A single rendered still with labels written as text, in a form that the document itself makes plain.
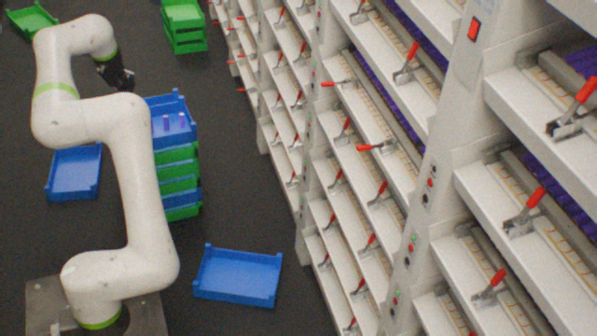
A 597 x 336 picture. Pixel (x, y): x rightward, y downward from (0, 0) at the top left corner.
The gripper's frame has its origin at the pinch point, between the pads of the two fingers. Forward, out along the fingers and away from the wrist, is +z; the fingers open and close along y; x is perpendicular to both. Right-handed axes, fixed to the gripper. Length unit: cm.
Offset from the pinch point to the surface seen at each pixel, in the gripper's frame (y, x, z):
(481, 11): 97, -40, -110
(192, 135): 24.7, -8.9, 11.3
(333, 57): 74, -5, -43
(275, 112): 52, 15, 30
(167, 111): 10.5, 3.6, 18.6
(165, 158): 15.1, -17.3, 16.4
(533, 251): 109, -71, -95
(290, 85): 58, 16, 8
